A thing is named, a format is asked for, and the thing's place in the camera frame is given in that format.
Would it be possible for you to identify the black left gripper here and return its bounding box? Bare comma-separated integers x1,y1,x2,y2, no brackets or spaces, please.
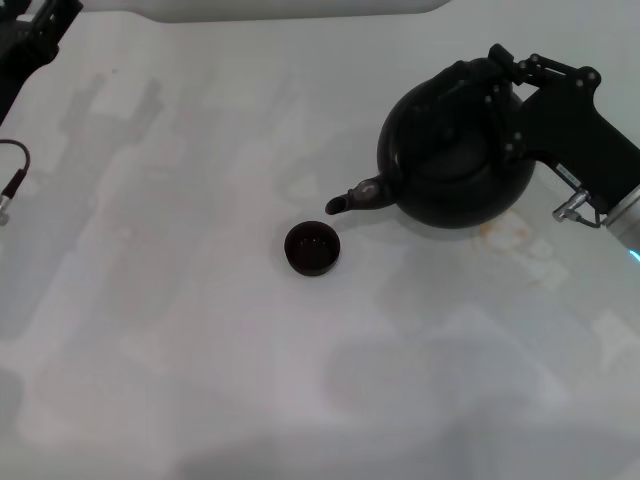
0,0,85,129

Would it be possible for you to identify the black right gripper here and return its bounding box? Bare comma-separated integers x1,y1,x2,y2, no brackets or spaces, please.
481,42,640,212

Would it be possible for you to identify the black round teapot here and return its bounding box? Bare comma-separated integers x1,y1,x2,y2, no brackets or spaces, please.
324,56,539,231

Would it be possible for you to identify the small black teacup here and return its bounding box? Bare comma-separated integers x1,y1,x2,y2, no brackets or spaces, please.
283,220,343,279

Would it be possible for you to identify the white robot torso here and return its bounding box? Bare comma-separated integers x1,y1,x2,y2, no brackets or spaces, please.
143,0,452,26

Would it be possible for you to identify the right arm cable with connector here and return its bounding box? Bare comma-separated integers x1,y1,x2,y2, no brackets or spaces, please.
551,186,609,230

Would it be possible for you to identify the arm cable with connector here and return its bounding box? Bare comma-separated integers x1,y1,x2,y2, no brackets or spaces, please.
551,186,609,230
0,139,32,227

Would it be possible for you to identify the left arm cable with connector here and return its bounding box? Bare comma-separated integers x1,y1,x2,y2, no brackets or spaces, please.
0,139,32,227

